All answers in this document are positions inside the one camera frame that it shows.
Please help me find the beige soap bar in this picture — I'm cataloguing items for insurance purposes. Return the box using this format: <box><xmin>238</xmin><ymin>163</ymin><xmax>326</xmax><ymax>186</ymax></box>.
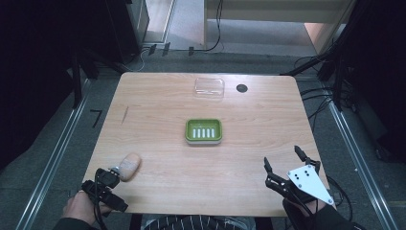
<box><xmin>118</xmin><ymin>152</ymin><xmax>143</xmax><ymax>183</ymax></box>

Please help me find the green soap dish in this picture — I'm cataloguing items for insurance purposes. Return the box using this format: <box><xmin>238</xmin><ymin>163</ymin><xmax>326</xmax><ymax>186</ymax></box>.
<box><xmin>184</xmin><ymin>118</ymin><xmax>224</xmax><ymax>146</ymax></box>

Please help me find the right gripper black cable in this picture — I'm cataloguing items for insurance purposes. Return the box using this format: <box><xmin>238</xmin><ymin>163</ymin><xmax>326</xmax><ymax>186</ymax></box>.
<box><xmin>325</xmin><ymin>174</ymin><xmax>354</xmax><ymax>222</ymax></box>

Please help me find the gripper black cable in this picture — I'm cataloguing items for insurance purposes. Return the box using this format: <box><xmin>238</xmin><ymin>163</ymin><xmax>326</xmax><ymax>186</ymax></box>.
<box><xmin>325</xmin><ymin>174</ymin><xmax>354</xmax><ymax>222</ymax></box>
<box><xmin>93</xmin><ymin>168</ymin><xmax>111</xmax><ymax>230</ymax></box>

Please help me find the person's right hand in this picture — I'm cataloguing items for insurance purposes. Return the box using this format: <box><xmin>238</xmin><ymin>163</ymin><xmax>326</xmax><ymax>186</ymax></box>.
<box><xmin>282</xmin><ymin>196</ymin><xmax>337</xmax><ymax>225</ymax></box>

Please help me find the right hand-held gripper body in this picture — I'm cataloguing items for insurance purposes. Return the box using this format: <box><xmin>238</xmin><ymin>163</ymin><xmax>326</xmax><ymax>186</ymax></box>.
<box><xmin>264</xmin><ymin>158</ymin><xmax>336</xmax><ymax>206</ymax></box>

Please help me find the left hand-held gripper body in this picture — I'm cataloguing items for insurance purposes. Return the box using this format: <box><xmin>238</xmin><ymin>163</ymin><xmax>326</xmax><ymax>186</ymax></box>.
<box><xmin>80</xmin><ymin>167</ymin><xmax>129</xmax><ymax>214</ymax></box>

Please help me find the black metal stand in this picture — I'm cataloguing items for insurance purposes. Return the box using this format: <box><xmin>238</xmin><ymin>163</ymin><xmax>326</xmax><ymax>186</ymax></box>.
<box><xmin>280</xmin><ymin>12</ymin><xmax>362</xmax><ymax>113</ymax></box>
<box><xmin>68</xmin><ymin>47</ymin><xmax>100</xmax><ymax>110</ymax></box>

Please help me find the aluminium floor rail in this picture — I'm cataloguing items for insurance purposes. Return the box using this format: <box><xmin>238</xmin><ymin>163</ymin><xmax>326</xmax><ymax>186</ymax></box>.
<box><xmin>327</xmin><ymin>101</ymin><xmax>400</xmax><ymax>230</ymax></box>
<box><xmin>14</xmin><ymin>79</ymin><xmax>93</xmax><ymax>230</ymax></box>

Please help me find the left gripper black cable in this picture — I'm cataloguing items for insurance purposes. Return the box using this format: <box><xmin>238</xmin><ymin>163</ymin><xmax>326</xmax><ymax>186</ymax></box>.
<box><xmin>93</xmin><ymin>168</ymin><xmax>111</xmax><ymax>230</ymax></box>

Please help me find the black floor cables bundle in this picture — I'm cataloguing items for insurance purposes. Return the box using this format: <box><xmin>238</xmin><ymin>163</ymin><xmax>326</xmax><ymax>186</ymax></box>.
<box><xmin>293</xmin><ymin>56</ymin><xmax>355</xmax><ymax>135</ymax></box>

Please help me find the black hanging cable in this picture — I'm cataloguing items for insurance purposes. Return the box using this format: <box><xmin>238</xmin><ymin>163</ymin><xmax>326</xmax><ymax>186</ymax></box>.
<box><xmin>191</xmin><ymin>0</ymin><xmax>225</xmax><ymax>54</ymax></box>

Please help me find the person's striped clothing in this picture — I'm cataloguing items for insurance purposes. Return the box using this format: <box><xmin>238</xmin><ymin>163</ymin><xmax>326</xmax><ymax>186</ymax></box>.
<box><xmin>142</xmin><ymin>214</ymin><xmax>257</xmax><ymax>230</ymax></box>

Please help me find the person's left hand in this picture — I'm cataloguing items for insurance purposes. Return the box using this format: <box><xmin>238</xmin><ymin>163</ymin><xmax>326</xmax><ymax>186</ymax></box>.
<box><xmin>62</xmin><ymin>190</ymin><xmax>113</xmax><ymax>226</ymax></box>

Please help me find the clear plastic lid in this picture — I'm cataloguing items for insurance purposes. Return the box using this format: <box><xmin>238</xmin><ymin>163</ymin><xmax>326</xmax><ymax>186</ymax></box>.
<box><xmin>193</xmin><ymin>77</ymin><xmax>226</xmax><ymax>100</ymax></box>

